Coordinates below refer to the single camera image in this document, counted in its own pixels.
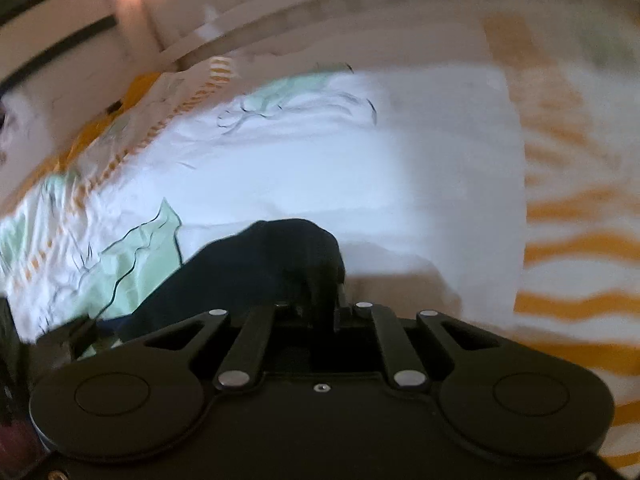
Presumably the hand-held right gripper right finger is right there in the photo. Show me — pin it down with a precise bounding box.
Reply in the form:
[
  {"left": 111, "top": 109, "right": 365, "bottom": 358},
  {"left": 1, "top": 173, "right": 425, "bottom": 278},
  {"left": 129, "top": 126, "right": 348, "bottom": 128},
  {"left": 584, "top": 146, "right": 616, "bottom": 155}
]
[{"left": 334, "top": 284, "right": 501, "bottom": 391}]

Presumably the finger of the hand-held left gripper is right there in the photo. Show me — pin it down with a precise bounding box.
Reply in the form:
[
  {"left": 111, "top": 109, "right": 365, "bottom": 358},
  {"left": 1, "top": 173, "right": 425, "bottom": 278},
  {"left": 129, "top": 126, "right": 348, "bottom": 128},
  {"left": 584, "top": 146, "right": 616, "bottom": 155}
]
[{"left": 30, "top": 315, "right": 98, "bottom": 362}]

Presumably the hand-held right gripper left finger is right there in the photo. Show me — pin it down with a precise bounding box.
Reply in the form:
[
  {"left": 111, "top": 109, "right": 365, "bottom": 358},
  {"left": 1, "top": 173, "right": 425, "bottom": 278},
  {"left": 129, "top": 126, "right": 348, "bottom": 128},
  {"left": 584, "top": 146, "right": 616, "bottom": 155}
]
[{"left": 125, "top": 301, "right": 301, "bottom": 391}]

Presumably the black hoodie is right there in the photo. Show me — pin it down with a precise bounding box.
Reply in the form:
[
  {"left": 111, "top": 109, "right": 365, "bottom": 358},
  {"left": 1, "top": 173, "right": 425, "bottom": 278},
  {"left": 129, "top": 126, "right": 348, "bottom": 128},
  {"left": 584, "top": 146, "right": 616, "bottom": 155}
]
[{"left": 95, "top": 217, "right": 347, "bottom": 348}]

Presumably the white leaf-print duvet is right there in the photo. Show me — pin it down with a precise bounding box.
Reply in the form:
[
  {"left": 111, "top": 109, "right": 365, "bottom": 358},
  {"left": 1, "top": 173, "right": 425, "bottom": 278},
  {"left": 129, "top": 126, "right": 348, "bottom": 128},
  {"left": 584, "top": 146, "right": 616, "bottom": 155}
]
[{"left": 0, "top": 12, "right": 640, "bottom": 476}]

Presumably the yellow fitted sheet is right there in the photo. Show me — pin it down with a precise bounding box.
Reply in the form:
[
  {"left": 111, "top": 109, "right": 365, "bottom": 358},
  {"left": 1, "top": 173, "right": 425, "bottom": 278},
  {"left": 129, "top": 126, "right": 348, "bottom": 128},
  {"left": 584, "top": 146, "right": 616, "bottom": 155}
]
[{"left": 30, "top": 72, "right": 163, "bottom": 181}]

